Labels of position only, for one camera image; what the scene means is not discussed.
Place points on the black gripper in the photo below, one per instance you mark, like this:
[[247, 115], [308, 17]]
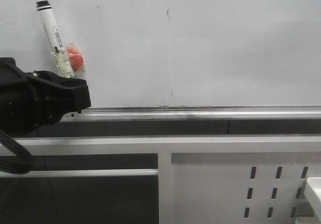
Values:
[[31, 100]]

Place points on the black whiteboard marker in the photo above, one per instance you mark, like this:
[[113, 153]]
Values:
[[58, 49]]

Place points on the red magnet taped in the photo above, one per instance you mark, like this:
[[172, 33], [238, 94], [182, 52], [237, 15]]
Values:
[[76, 58]]

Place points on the white whiteboard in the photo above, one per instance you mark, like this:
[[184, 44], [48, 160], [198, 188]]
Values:
[[235, 55]]

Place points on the white metal pegboard stand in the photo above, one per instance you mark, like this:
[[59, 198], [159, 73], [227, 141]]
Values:
[[216, 179]]

